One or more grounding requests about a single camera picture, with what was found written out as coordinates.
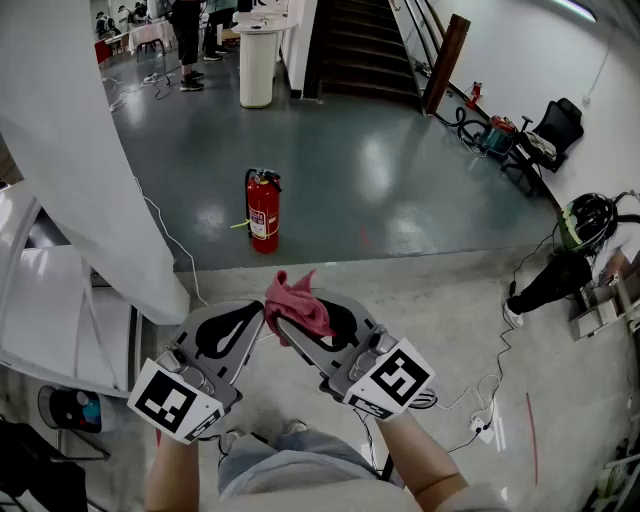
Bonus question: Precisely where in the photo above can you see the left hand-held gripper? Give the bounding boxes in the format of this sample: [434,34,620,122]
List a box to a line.
[127,298,265,444]

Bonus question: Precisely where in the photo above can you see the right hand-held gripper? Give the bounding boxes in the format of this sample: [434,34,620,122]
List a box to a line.
[278,288,439,420]

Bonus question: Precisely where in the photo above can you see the pink wiping cloth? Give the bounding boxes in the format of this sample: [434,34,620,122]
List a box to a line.
[263,268,337,349]

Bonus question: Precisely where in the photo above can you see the red fire extinguisher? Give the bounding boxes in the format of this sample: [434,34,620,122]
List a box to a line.
[243,167,284,255]

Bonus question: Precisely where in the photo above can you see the person's left forearm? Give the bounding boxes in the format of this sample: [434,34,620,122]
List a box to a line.
[142,429,201,512]

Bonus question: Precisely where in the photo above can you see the person's right forearm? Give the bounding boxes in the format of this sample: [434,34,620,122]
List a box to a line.
[374,412,471,512]

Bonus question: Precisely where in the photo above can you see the person's left shoe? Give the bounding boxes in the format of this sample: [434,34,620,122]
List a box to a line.
[219,428,246,454]

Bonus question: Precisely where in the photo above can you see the person's blue jeans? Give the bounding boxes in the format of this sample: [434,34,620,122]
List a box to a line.
[217,432,401,497]

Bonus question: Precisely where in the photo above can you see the round mesh waste bin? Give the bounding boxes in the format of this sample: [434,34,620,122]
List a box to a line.
[37,384,104,434]

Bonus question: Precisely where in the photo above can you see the person's light grey shirt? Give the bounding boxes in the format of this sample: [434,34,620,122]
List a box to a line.
[199,472,512,512]

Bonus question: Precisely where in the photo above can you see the white power strip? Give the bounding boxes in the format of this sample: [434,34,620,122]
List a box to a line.
[468,414,496,445]

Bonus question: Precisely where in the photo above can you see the white curved cabinet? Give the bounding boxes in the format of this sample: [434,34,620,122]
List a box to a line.
[0,182,146,399]

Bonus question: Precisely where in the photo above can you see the black folding chair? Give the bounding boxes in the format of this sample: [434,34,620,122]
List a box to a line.
[0,414,111,512]

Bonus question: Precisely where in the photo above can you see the teal and red vacuum cleaner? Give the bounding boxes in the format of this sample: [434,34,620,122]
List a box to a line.
[453,106,519,161]

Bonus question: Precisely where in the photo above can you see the grey metal rack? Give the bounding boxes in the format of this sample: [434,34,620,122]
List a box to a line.
[567,272,640,342]

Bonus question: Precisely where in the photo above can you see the white cylindrical counter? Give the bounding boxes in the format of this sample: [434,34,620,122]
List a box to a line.
[232,12,299,110]

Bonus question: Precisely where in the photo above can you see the black and green helmet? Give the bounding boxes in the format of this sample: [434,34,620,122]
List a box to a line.
[557,192,620,254]

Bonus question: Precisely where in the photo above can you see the beige folded garment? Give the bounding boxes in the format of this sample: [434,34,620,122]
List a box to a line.
[524,130,558,162]

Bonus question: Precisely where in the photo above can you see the dark wooden staircase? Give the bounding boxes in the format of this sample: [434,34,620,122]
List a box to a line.
[302,0,426,114]

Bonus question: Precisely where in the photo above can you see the table with pink cloth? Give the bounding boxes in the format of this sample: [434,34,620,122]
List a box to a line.
[127,22,176,57]

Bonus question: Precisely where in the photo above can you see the black office chair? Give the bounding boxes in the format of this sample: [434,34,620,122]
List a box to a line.
[501,97,585,196]

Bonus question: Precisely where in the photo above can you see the glass stair railing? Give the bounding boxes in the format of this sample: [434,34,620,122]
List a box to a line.
[389,0,451,76]

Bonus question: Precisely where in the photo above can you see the white strip light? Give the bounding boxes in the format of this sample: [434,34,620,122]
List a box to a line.
[552,0,599,24]

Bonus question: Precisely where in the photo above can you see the long white floor cable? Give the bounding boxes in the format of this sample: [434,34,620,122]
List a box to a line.
[130,173,277,346]

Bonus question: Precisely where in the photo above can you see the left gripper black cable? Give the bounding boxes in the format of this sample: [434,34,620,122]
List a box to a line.
[194,428,236,457]

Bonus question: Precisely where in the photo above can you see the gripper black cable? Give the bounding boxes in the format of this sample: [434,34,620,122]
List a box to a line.
[194,428,236,457]
[354,407,396,484]

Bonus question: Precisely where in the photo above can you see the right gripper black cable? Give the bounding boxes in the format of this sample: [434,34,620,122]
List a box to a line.
[354,407,396,484]

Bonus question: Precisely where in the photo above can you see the thin white cable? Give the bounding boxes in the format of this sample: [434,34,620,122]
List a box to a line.
[434,373,501,412]

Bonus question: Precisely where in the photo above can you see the black cable with adapter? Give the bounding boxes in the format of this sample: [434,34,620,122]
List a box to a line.
[447,224,561,454]

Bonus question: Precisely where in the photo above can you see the brown wooden newel post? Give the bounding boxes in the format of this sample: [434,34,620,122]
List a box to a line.
[422,13,472,117]

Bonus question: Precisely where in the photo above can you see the white metal frame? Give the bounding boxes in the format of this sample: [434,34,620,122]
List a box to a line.
[582,437,640,512]

